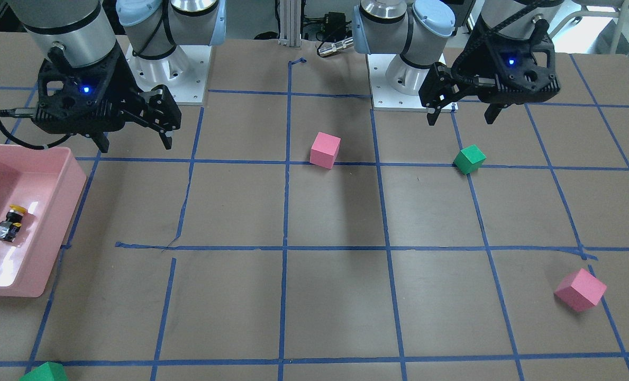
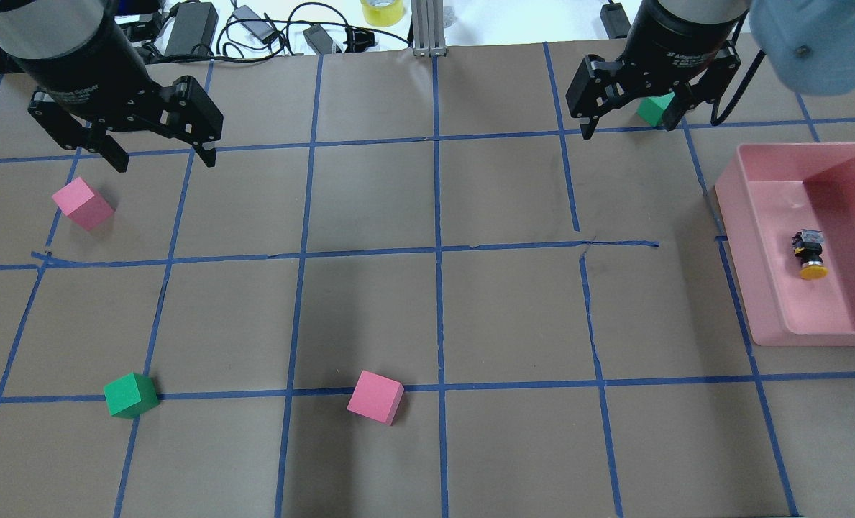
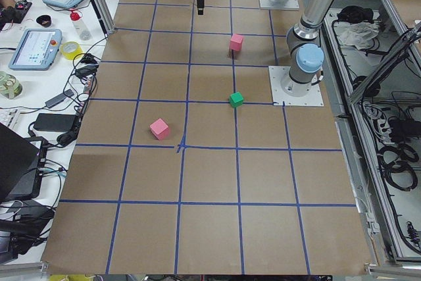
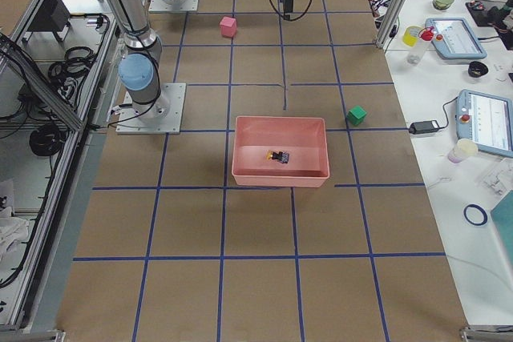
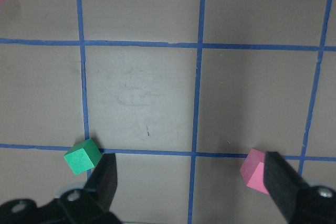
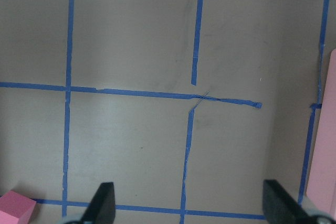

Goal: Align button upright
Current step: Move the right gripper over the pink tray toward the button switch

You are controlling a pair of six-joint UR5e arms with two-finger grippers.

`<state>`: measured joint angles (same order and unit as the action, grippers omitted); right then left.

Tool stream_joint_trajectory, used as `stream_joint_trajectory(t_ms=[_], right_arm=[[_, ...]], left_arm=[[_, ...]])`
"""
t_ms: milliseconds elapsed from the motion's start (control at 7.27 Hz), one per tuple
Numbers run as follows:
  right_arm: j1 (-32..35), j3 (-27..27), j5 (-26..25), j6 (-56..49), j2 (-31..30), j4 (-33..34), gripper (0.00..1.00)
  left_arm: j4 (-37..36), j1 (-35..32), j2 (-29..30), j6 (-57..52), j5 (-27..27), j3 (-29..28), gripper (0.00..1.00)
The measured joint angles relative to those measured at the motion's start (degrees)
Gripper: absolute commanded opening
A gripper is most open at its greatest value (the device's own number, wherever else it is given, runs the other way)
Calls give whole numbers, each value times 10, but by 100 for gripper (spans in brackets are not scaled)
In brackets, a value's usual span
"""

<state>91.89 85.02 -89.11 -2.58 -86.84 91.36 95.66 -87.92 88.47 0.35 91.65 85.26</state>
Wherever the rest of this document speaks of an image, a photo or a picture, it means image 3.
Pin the green cube near arm base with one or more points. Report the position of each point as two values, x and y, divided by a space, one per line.
236 99

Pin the person hand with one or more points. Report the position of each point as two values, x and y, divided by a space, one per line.
8 15

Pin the pink cube far side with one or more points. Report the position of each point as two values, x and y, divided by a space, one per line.
236 42

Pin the pink cube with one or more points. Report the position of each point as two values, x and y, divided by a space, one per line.
236 42
160 129

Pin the squeeze bottle red cap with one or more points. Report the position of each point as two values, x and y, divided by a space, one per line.
80 26

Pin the yellow tape roll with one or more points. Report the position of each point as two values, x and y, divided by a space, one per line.
71 50

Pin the pink cube near centre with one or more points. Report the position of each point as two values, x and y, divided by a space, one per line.
160 129

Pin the black small bowl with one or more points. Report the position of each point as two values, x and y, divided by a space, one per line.
44 20

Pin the white crumpled cloth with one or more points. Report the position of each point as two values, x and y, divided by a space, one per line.
359 35

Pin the teach pendant near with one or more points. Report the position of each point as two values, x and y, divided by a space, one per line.
36 50

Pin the black power adapter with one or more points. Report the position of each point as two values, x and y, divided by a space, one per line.
47 122

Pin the black laptop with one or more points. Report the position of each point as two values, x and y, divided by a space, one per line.
22 160

